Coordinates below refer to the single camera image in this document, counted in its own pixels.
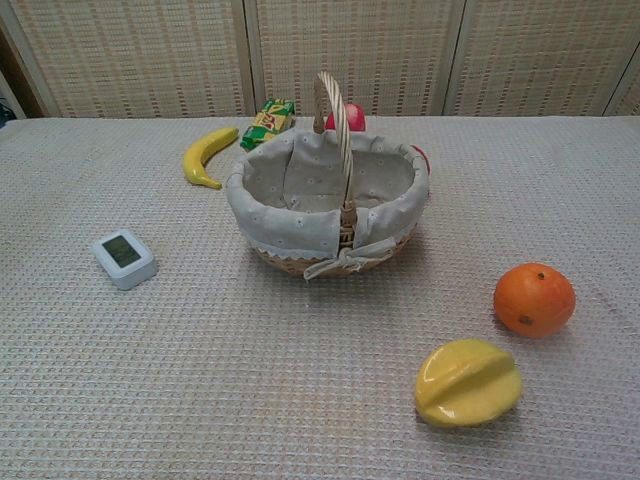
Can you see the orange fruit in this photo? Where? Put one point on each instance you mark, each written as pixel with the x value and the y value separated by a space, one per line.
pixel 534 299

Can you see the wicker basket with cloth liner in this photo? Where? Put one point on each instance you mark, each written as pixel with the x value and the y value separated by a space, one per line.
pixel 320 205

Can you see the red apple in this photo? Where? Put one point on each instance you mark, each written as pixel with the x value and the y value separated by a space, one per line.
pixel 356 120

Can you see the green snack box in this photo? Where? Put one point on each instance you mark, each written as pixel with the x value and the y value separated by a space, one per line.
pixel 265 125

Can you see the yellow banana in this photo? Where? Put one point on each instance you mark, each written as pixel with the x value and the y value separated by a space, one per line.
pixel 200 155

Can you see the white digital timer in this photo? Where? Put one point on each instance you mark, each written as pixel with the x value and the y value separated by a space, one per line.
pixel 124 258

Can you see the yellow starfruit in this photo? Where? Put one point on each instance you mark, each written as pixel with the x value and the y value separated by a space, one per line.
pixel 465 385

